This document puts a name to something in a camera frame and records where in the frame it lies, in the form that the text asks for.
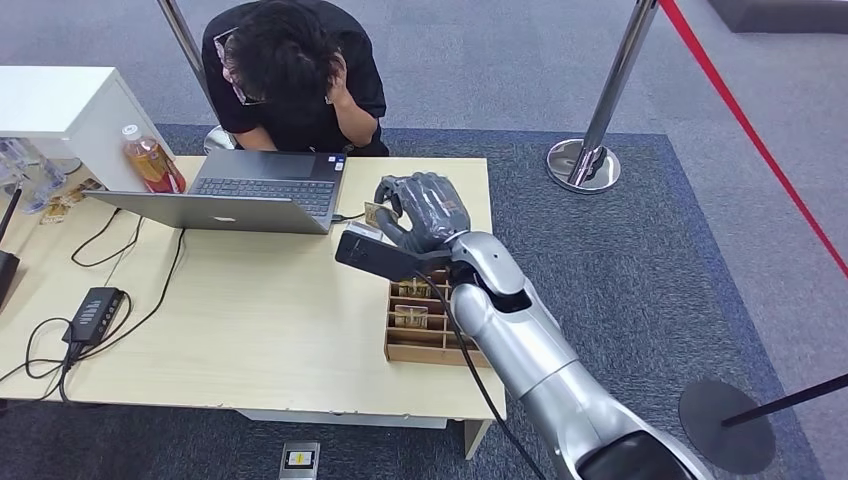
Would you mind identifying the person's left hand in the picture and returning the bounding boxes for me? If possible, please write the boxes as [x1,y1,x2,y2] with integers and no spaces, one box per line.
[324,52,352,107]

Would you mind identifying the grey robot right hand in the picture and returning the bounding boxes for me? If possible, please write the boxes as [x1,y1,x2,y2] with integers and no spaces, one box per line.
[373,172,472,256]

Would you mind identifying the person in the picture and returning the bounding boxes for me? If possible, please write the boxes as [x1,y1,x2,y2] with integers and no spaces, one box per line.
[200,0,390,158]

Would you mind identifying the wooden card holder rack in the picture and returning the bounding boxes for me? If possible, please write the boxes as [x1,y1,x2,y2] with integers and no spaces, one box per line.
[384,264,495,369]

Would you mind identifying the eyeglasses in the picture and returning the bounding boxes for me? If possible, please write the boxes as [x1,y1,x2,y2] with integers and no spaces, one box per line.
[213,27,266,107]

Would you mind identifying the grey open laptop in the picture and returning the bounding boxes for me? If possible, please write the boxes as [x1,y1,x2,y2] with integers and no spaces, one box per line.
[82,149,348,236]

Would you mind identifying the dark blue rug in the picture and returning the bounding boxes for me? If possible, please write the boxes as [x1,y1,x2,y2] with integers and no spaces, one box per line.
[0,123,826,480]

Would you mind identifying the orange drink bottle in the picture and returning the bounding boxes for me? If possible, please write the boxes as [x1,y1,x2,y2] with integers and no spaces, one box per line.
[121,124,187,195]

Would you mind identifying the chrome stanchion with red belt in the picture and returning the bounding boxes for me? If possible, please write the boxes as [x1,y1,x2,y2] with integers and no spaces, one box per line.
[545,0,662,194]

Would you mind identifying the white cabinet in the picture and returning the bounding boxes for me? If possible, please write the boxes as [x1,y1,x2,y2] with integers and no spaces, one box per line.
[0,65,177,193]

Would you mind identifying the grey floor device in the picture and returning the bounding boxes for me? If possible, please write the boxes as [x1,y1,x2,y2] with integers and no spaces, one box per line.
[278,441,321,480]

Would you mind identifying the clear plastic bottle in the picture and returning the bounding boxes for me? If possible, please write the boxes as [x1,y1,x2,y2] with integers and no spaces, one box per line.
[0,158,46,215]
[9,137,68,193]

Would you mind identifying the red barrier belt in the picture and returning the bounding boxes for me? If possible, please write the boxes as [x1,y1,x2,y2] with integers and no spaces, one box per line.
[660,0,848,278]

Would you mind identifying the black hub box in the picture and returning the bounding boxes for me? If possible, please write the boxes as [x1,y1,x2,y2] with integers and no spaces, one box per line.
[62,286,126,347]

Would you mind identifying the black stanchion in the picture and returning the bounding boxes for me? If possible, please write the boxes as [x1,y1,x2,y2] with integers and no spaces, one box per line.
[678,374,848,476]

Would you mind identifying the black device with antenna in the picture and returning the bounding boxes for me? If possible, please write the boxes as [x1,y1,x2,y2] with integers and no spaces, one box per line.
[0,187,22,311]

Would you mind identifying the dark bench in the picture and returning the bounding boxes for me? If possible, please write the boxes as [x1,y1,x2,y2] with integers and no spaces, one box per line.
[710,0,848,32]

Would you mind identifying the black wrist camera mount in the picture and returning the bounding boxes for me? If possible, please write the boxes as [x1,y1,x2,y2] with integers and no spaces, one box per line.
[334,221,458,283]

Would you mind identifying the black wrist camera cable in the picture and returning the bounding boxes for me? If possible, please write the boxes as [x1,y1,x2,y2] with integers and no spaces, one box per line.
[413,271,548,480]

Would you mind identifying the white desk frame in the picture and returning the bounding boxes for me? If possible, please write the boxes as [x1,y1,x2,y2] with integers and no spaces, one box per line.
[235,409,495,460]

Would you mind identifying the black laptop power cable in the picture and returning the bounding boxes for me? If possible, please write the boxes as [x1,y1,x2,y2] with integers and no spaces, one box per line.
[67,227,187,364]

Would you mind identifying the black looped cable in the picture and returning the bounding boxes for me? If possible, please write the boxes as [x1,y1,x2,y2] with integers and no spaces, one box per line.
[70,207,145,269]

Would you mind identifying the black hub cables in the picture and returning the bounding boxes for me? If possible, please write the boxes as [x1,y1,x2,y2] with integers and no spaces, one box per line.
[0,317,75,405]

